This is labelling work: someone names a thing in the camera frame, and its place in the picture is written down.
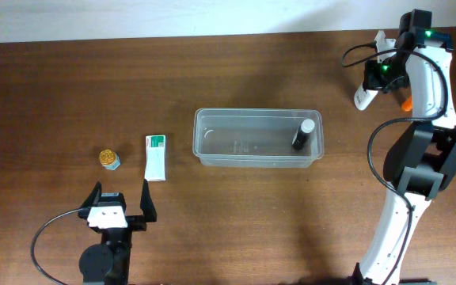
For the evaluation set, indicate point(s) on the clear plastic container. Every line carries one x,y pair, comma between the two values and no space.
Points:
255,137

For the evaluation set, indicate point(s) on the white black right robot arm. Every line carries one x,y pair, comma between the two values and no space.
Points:
422,162

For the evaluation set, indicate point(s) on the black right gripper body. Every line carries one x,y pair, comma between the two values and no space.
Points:
388,75

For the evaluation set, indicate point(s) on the small jar gold lid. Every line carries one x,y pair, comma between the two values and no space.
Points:
109,159

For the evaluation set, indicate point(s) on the green white medicine box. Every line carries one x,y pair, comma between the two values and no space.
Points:
155,158

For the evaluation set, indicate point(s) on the black bottle white cap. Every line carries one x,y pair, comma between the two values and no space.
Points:
302,134

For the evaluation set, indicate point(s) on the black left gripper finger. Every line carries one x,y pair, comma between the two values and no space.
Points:
146,204
93,197

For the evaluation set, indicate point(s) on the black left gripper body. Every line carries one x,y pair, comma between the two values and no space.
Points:
134,223

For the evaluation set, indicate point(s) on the white tube bottle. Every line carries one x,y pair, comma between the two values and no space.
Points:
363,97

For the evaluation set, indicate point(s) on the orange tablet tube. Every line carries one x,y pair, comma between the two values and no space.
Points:
406,106

